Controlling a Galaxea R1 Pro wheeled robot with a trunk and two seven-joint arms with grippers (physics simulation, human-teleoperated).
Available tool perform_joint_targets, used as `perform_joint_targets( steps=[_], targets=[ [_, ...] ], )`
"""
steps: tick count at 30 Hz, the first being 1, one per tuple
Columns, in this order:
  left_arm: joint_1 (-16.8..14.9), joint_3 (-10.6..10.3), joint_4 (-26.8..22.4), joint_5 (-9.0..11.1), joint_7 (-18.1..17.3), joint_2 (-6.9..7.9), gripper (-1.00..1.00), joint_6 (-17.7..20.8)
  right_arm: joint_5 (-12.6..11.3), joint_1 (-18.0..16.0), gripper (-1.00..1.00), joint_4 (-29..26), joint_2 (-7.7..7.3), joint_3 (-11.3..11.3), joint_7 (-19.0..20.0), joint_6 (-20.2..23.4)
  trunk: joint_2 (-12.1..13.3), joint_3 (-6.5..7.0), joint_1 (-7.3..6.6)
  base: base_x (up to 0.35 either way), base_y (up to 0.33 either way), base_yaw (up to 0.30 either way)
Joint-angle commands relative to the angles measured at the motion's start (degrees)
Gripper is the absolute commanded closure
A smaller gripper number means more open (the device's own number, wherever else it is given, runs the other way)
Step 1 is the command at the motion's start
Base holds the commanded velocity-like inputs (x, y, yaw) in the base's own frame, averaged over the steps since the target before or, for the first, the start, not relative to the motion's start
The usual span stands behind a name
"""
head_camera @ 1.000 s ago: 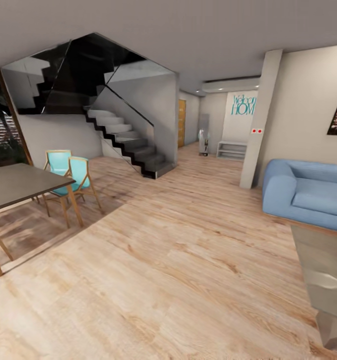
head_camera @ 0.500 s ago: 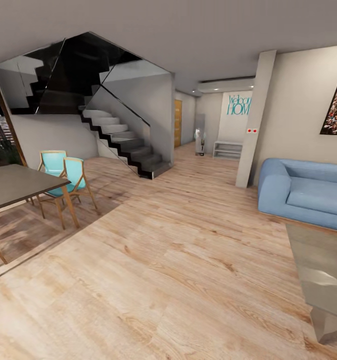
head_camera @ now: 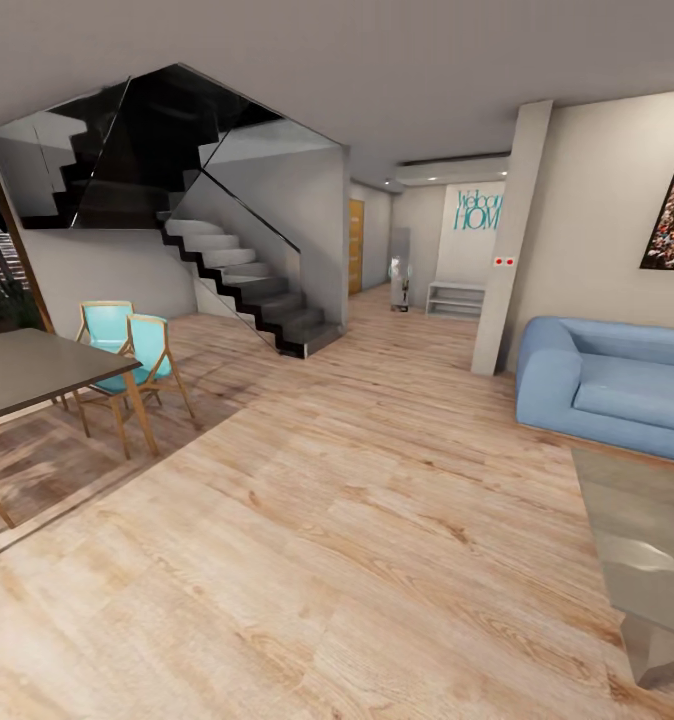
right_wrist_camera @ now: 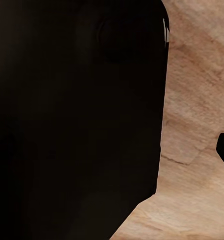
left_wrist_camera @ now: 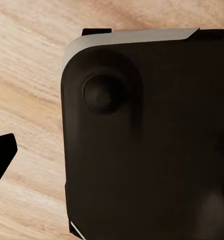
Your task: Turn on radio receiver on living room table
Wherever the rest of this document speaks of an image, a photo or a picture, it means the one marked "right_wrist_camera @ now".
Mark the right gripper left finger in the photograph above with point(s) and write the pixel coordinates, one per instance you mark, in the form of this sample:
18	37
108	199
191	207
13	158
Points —
8	149

